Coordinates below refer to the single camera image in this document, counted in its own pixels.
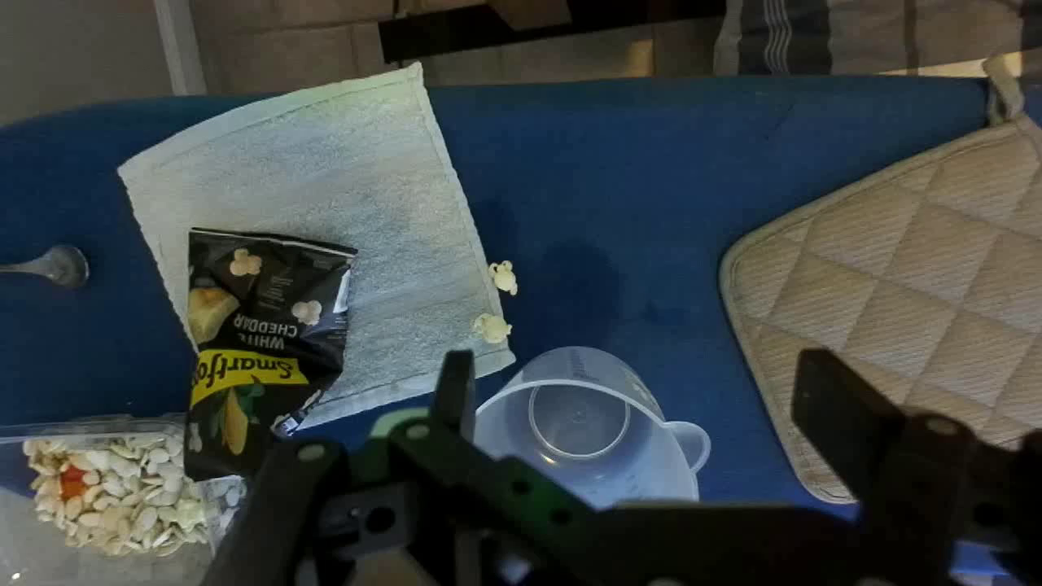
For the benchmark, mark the clear plastic measuring cup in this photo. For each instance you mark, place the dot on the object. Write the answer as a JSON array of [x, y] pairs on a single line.
[[588, 427]]

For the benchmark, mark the beige quilted pot holder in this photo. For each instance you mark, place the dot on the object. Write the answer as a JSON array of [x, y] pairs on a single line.
[[923, 294]]

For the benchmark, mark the clear rectangular plastic container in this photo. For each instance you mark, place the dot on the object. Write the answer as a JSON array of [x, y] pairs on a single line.
[[108, 499]]

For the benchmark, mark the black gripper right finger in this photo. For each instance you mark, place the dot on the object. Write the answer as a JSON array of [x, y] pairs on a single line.
[[867, 434]]

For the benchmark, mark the black popcorn snack packet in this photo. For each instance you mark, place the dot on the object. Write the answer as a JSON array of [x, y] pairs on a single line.
[[263, 358]]

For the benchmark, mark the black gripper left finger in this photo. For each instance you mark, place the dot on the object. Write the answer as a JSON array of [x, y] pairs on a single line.
[[458, 394]]

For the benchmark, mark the white cloth towel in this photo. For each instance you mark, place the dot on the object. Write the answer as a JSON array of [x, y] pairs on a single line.
[[325, 183]]

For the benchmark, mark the metal spoon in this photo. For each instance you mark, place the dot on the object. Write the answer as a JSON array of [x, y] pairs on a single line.
[[52, 264]]

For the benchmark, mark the loose popcorn piece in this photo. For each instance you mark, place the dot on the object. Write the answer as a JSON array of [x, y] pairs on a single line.
[[501, 278], [493, 326]]

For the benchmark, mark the blue ironing board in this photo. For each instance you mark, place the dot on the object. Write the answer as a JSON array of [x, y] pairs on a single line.
[[605, 196]]

